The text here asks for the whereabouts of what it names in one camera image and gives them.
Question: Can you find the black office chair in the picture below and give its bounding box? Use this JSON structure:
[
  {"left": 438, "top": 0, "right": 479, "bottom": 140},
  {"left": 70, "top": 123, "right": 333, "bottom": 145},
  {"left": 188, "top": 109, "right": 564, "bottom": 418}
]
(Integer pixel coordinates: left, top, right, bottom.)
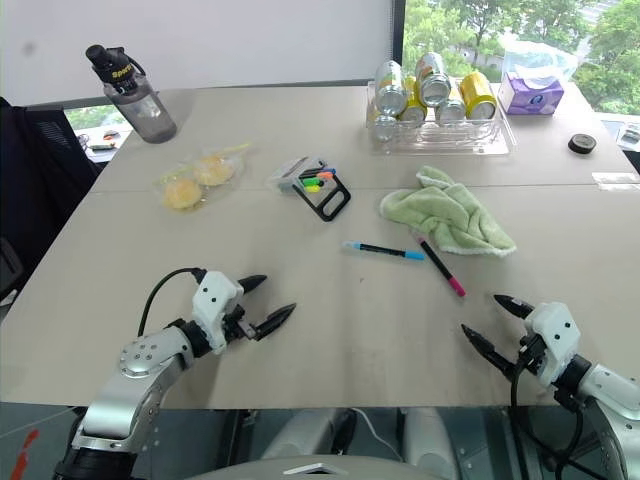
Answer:
[{"left": 0, "top": 96, "right": 102, "bottom": 307}]

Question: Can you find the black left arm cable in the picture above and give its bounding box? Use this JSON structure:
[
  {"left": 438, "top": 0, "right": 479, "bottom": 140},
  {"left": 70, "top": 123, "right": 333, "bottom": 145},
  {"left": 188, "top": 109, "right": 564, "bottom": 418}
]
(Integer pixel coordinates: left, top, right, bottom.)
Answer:
[{"left": 137, "top": 267, "right": 207, "bottom": 337}]

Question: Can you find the silver drink can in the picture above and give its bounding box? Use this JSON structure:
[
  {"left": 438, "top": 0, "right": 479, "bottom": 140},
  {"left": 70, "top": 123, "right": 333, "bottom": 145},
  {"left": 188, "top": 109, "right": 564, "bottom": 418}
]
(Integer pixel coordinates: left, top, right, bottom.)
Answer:
[{"left": 435, "top": 89, "right": 468, "bottom": 124}]

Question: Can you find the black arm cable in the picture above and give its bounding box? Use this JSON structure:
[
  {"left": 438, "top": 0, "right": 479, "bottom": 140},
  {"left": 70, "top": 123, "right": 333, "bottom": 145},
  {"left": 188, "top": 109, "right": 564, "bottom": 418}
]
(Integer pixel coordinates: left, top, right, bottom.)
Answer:
[
  {"left": 509, "top": 367, "right": 586, "bottom": 480},
  {"left": 137, "top": 267, "right": 207, "bottom": 337}
]

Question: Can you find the clear plastic can tray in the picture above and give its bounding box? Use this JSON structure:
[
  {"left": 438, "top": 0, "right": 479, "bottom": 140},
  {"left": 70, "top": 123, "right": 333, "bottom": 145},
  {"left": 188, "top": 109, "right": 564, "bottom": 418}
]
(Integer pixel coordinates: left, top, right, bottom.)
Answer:
[{"left": 365, "top": 79, "right": 517, "bottom": 158}]

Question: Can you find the grey rounded housing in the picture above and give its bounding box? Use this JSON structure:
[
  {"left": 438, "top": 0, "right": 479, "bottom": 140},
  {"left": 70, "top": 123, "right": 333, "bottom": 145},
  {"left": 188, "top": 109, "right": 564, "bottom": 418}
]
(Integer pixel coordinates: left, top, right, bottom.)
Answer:
[
  {"left": 401, "top": 407, "right": 459, "bottom": 480},
  {"left": 259, "top": 407, "right": 352, "bottom": 462}
]

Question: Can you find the silver can with orange print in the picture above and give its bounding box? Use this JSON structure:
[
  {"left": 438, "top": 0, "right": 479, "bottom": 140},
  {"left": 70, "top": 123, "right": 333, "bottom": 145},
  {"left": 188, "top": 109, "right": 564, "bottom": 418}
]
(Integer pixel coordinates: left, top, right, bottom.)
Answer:
[
  {"left": 374, "top": 60, "right": 411, "bottom": 116},
  {"left": 415, "top": 51, "right": 453, "bottom": 107}
]

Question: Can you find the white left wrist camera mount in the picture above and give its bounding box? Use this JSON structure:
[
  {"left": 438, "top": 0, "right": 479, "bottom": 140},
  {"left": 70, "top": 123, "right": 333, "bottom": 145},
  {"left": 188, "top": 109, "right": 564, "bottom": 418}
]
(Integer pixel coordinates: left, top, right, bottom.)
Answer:
[{"left": 191, "top": 271, "right": 246, "bottom": 356}]

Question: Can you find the thin white cable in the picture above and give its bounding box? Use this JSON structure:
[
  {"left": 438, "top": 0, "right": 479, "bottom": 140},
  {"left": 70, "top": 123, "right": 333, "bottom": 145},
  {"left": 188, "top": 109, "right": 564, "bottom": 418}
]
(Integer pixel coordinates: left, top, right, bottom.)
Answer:
[{"left": 349, "top": 407, "right": 403, "bottom": 462}]

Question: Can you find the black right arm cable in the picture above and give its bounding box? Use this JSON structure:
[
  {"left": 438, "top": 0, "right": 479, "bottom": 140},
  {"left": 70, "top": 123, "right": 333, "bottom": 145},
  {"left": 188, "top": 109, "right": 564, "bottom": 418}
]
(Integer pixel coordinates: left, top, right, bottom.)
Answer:
[{"left": 509, "top": 367, "right": 586, "bottom": 480}]

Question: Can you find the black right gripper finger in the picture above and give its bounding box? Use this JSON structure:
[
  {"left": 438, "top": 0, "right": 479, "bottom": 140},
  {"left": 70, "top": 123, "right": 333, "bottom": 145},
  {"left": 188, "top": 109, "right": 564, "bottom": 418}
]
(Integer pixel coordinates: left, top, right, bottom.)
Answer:
[
  {"left": 493, "top": 294, "right": 536, "bottom": 320},
  {"left": 460, "top": 323, "right": 517, "bottom": 378}
]

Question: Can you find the yellow round bread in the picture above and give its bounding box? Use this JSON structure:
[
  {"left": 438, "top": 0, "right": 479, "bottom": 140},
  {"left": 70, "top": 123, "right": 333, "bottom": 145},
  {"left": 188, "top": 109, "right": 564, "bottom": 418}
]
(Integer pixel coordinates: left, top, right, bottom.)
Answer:
[
  {"left": 163, "top": 179, "right": 202, "bottom": 211},
  {"left": 193, "top": 155, "right": 236, "bottom": 188}
]

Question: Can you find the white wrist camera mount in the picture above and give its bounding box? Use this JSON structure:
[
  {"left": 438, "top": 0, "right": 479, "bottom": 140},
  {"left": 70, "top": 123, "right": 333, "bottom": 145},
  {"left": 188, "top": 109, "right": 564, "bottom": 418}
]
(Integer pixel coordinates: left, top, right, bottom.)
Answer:
[
  {"left": 522, "top": 301, "right": 582, "bottom": 389},
  {"left": 191, "top": 271, "right": 246, "bottom": 356}
]

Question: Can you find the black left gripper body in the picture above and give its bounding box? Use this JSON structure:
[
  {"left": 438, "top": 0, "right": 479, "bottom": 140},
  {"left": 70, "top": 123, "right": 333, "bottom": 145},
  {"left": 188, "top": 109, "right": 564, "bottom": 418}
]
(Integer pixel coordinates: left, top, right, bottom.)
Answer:
[{"left": 219, "top": 304, "right": 258, "bottom": 354}]

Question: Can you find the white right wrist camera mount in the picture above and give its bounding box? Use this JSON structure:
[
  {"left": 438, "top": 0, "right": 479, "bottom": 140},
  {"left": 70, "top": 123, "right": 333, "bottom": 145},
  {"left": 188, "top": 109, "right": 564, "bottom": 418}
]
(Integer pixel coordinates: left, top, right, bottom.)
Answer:
[{"left": 522, "top": 301, "right": 582, "bottom": 389}]

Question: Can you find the black tape roll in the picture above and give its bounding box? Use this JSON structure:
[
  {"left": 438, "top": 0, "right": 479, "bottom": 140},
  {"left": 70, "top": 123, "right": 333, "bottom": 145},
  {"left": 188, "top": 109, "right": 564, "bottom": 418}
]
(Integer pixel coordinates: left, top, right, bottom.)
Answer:
[{"left": 567, "top": 133, "right": 598, "bottom": 154}]

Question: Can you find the purple tissue box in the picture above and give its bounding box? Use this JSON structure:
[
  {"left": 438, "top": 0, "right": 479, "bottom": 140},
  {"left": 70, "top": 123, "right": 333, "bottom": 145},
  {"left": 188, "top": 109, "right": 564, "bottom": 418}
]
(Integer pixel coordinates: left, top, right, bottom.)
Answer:
[{"left": 497, "top": 70, "right": 566, "bottom": 118}]

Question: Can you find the blue-capped marker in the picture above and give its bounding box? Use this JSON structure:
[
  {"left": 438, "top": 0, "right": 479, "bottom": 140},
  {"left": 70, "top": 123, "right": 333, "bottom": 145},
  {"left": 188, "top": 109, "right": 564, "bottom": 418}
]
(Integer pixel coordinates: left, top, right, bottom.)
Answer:
[{"left": 341, "top": 240, "right": 426, "bottom": 262}]

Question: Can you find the yellow drink can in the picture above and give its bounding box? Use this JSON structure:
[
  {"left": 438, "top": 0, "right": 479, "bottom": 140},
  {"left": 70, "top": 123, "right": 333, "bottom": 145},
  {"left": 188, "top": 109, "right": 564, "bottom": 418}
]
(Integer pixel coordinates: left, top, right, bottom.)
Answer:
[
  {"left": 459, "top": 70, "right": 498, "bottom": 120},
  {"left": 398, "top": 74, "right": 427, "bottom": 123}
]

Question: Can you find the dark window frame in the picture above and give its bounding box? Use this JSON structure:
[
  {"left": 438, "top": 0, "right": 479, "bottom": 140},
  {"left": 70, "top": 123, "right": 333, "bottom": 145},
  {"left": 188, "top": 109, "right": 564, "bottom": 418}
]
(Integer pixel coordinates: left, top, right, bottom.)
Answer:
[{"left": 389, "top": 0, "right": 407, "bottom": 82}]

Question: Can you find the grey robot torso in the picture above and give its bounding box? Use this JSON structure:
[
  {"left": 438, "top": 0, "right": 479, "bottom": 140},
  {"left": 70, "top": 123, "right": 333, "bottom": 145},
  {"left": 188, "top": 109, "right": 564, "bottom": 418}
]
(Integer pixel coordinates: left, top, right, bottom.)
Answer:
[{"left": 184, "top": 453, "right": 451, "bottom": 480}]

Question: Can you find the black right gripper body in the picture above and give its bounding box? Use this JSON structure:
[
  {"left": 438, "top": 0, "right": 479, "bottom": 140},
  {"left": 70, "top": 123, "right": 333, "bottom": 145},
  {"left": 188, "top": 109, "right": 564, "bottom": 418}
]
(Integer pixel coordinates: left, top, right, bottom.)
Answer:
[{"left": 514, "top": 333, "right": 548, "bottom": 378}]

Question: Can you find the clear plastic bread bag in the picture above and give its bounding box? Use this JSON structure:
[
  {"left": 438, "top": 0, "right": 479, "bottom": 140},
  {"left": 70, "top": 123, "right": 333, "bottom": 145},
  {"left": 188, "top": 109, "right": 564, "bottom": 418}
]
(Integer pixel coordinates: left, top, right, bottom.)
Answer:
[{"left": 152, "top": 141, "right": 254, "bottom": 214}]

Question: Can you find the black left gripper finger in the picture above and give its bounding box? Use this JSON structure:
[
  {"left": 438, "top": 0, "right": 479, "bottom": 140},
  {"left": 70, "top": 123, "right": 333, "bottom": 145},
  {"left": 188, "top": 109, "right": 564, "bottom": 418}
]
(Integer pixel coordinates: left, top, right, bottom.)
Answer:
[
  {"left": 236, "top": 273, "right": 269, "bottom": 297},
  {"left": 251, "top": 302, "right": 298, "bottom": 343}
]

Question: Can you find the light green towel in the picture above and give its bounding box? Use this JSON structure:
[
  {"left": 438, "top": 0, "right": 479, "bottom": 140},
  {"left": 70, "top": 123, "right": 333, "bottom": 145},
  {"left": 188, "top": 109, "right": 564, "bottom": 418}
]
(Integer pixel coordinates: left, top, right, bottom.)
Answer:
[{"left": 378, "top": 165, "right": 518, "bottom": 260}]

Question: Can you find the pink and black marker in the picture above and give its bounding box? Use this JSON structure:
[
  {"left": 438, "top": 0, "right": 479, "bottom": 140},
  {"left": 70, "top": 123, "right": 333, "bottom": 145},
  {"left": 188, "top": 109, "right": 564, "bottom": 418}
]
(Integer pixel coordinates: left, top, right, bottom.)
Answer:
[{"left": 414, "top": 234, "right": 468, "bottom": 299}]

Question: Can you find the grey sports water bottle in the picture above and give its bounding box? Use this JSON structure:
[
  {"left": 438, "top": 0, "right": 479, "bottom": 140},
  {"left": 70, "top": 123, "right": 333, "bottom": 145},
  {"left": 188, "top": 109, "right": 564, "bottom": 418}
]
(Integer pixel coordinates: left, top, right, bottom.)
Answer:
[{"left": 84, "top": 44, "right": 179, "bottom": 145}]

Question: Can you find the black marker holder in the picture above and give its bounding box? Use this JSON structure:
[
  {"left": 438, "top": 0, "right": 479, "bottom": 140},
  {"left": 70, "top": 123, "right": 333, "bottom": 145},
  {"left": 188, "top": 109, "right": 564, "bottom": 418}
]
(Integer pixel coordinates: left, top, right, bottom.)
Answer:
[{"left": 264, "top": 156, "right": 353, "bottom": 223}]

